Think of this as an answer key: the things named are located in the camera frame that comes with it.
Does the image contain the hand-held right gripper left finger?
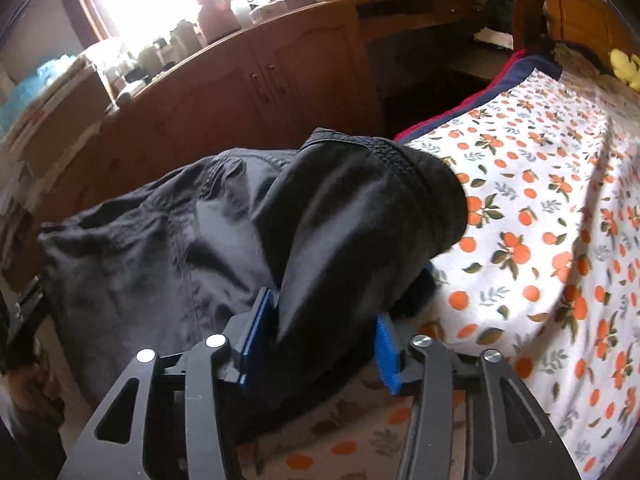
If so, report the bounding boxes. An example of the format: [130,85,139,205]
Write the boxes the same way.
[57,287,275,480]

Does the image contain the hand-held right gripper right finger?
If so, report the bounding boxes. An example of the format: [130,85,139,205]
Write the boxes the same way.
[375,311,583,480]

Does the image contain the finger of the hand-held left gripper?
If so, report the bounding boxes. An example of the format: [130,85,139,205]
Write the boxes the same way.
[12,277,47,322]

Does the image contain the black pants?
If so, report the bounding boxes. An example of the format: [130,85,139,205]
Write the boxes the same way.
[37,127,469,441]

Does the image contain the person's left hand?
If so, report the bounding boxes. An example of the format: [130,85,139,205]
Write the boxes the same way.
[9,355,67,429]

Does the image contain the blue folded cloth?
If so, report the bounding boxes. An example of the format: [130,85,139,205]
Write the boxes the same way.
[395,262,439,322]

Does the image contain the orange fruit print bed sheet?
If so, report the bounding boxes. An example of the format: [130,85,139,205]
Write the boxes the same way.
[240,67,640,480]

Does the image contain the cardboard box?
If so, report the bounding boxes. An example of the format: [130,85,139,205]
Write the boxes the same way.
[0,55,119,172]

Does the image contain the light blue plastic bag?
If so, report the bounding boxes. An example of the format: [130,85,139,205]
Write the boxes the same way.
[0,57,67,129]

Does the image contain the wooden desk cabinet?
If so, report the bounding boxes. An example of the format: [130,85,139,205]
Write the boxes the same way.
[0,0,493,281]

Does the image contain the navy red-edged blanket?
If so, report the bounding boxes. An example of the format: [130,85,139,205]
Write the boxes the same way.
[392,49,566,142]

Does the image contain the row of bottles and jars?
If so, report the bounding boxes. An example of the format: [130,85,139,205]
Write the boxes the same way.
[100,0,332,97]

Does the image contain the pink plastic jug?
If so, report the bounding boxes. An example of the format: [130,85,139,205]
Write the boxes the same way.
[195,0,241,45]

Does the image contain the floral quilt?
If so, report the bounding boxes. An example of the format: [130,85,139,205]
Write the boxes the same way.
[550,42,640,93]

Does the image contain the black backpack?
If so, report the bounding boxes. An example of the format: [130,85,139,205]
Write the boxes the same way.
[485,0,519,36]

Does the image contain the wooden chair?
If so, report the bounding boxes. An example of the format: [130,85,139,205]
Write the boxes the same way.
[512,0,549,52]

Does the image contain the yellow plush toy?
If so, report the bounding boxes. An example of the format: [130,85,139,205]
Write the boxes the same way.
[608,48,640,92]

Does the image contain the wooden headboard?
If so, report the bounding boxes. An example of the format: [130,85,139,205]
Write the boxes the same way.
[542,0,636,57]

